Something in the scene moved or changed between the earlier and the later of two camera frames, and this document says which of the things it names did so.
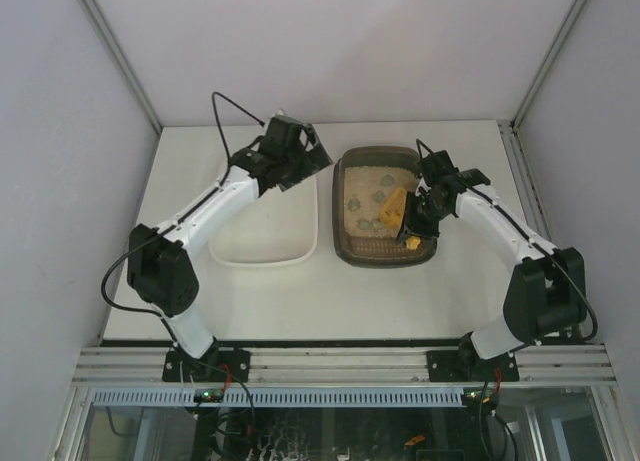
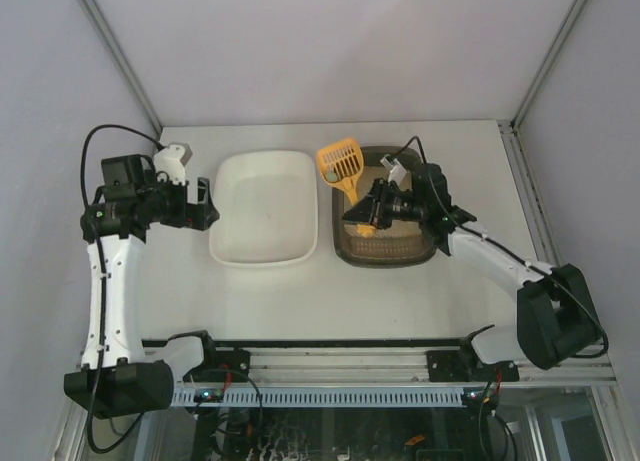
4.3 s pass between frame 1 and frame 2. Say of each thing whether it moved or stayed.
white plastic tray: stayed
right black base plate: stayed
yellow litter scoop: moved
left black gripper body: moved
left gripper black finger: moved
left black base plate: stayed
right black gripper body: moved
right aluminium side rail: stayed
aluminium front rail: stayed
